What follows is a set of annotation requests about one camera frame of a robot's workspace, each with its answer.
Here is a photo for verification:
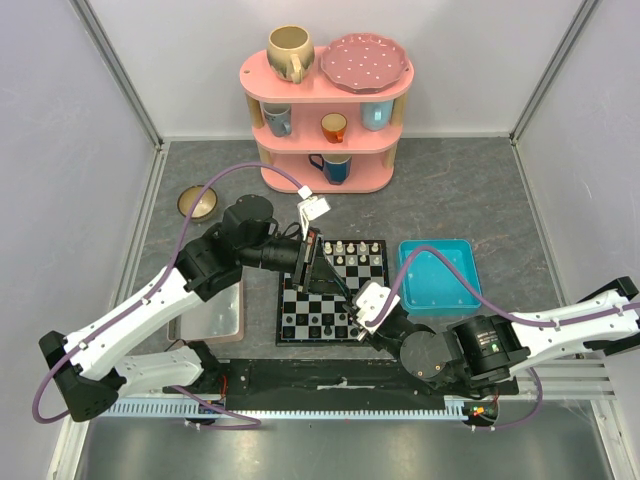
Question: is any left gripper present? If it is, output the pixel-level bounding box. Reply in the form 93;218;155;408
241;228;351;298

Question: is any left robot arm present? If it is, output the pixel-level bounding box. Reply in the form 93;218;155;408
39;195;351;422

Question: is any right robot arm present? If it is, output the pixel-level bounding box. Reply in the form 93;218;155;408
346;277;639;398

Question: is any black white chess board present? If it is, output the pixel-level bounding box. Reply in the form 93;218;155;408
276;239;390;345

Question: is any blue plastic bin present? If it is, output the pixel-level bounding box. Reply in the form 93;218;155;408
398;239;482;316

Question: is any pink metal tray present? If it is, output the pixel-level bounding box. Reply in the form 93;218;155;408
167;281;245;344

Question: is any dark blue mug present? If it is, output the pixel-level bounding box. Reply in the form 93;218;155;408
308;154;352;185

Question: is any pink three-tier shelf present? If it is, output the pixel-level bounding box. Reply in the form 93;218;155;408
239;34;414;194

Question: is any orange cup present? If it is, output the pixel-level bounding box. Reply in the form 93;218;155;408
321;112;348;144

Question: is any brown ceramic bowl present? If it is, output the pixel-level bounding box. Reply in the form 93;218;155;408
177;185;218;223

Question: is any light blue mug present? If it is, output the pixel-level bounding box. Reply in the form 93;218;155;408
360;100;394;131

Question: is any grey mug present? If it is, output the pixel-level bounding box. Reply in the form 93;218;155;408
262;103;292;138

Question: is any pink dotted plate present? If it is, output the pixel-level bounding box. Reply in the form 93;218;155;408
319;33;409;94

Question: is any beige ceramic mug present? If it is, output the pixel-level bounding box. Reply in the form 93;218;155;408
266;25;315;84

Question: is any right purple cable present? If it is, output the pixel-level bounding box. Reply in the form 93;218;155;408
367;246;640;432

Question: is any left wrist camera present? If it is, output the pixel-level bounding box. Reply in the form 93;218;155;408
297;185;331;239

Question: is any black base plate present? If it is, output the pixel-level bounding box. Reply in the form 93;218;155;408
197;357;521;411

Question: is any white cable duct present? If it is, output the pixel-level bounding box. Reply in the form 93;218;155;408
102;395;468;421

